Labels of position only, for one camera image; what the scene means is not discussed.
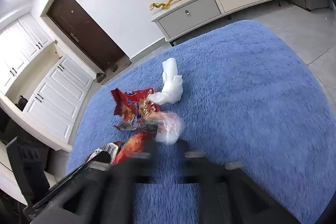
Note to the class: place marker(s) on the blue shaggy rug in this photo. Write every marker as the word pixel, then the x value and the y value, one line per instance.
pixel 247 97

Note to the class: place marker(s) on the left shoe at door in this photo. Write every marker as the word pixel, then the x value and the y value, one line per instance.
pixel 100 77

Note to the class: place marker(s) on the shoe at door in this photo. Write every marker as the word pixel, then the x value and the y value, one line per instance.
pixel 100 77
pixel 113 66

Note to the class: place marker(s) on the silver foil wrapper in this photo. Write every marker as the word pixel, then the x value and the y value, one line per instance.
pixel 162 127

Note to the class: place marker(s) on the right shoe at door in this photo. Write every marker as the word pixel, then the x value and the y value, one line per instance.
pixel 113 66

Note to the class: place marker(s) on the white wall cabinets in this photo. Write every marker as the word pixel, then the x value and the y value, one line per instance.
pixel 43 86

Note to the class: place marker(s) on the brown entrance door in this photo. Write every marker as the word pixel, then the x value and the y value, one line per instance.
pixel 86 34

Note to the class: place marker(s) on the red snack bag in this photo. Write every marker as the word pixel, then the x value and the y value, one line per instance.
pixel 133 107

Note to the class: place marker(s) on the white TV cabinet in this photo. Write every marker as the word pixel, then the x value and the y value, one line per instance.
pixel 188 15

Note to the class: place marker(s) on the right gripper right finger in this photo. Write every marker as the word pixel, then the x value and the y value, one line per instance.
pixel 227 195

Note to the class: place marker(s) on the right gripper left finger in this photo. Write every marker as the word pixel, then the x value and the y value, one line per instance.
pixel 103 193

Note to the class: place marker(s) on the brown doormat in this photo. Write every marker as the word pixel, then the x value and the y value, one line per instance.
pixel 122 64

